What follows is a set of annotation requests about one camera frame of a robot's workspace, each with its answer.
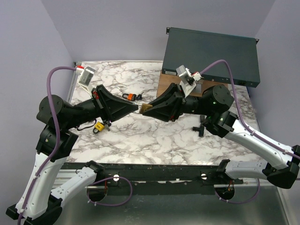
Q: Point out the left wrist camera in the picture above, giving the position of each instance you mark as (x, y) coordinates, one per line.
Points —
(85, 75)

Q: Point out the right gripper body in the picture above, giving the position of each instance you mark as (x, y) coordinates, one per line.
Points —
(180, 103)

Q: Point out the wooden board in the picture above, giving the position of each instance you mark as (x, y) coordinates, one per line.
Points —
(164, 86)

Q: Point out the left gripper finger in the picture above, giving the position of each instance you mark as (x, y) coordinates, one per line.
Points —
(113, 102)
(119, 111)

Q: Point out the black T-shaped tool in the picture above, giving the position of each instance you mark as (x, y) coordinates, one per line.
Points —
(200, 128)

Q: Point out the brass padlock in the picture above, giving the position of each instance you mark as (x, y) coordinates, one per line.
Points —
(143, 107)

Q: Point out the orange padlock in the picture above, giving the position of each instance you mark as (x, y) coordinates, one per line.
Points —
(129, 97)

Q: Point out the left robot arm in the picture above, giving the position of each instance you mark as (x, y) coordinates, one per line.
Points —
(40, 204)

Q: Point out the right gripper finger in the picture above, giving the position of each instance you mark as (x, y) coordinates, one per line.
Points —
(163, 113)
(163, 101)

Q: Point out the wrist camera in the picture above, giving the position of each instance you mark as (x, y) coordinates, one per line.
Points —
(85, 75)
(188, 80)

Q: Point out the dark green network switch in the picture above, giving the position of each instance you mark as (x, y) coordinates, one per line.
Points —
(198, 49)

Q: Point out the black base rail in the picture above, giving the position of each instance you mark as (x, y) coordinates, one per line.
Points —
(158, 179)

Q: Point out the yellow padlock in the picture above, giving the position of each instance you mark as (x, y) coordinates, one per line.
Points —
(100, 126)

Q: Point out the grey lock mount bracket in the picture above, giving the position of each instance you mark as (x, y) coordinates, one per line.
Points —
(198, 88)

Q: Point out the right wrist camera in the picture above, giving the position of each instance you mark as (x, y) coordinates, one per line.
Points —
(188, 80)

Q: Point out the aluminium side rail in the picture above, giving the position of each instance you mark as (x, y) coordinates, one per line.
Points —
(72, 86)

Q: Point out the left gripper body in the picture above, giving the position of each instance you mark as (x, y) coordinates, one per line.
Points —
(100, 105)

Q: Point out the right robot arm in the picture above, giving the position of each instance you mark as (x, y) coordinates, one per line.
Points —
(280, 163)

